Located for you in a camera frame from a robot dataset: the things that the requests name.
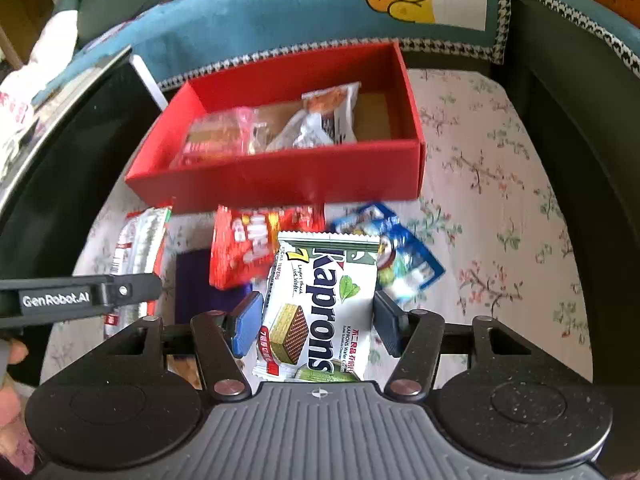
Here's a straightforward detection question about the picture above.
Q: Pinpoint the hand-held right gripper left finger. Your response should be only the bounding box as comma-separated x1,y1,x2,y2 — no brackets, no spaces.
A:
65,292,264,402

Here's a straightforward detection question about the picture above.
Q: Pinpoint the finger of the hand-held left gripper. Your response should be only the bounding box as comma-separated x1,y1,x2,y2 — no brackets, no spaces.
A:
106,274,165,314

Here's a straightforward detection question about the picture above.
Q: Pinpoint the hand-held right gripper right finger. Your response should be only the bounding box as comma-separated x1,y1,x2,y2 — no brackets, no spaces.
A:
372,291,576,402

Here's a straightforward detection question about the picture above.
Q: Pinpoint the red and white snack packet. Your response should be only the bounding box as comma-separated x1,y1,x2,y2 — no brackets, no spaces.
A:
107,203,174,281

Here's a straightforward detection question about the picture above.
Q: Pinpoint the purple snack packet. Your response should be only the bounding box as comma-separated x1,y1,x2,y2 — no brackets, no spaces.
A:
175,249,253,326

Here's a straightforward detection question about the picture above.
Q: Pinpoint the white green wafer packet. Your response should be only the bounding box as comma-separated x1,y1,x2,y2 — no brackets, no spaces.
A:
252,230,381,383

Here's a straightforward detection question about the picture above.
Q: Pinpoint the red cardboard box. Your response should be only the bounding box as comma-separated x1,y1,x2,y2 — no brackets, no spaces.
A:
124,41,427,214

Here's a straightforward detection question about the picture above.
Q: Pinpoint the pink clear cracker packet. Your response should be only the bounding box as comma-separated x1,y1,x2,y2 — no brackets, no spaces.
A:
170,106,261,168

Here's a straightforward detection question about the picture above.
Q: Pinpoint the white packet with food picture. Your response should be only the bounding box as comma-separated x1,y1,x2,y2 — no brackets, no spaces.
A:
266,81,362,153

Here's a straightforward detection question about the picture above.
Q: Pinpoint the person's left hand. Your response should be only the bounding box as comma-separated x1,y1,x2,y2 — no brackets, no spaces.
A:
0,339,30,429

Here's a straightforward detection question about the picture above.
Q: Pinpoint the black glossy coffee table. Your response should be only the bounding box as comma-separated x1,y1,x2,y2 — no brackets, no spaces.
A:
0,45,168,386

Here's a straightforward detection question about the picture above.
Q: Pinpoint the floral tablecloth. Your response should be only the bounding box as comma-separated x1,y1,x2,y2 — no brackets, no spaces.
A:
42,67,596,391

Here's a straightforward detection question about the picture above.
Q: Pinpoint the white plastic bag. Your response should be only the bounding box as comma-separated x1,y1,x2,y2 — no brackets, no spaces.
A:
0,75,38,181

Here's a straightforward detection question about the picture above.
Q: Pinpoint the white cloth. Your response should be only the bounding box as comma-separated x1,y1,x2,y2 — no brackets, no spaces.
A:
27,7,81,81

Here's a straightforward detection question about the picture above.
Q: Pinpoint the wooden cabinet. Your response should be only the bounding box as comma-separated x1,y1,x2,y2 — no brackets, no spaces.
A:
0,0,56,68

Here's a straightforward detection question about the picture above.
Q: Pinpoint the teal lion print sofa cover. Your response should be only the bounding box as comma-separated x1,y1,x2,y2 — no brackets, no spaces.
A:
75,0,511,88

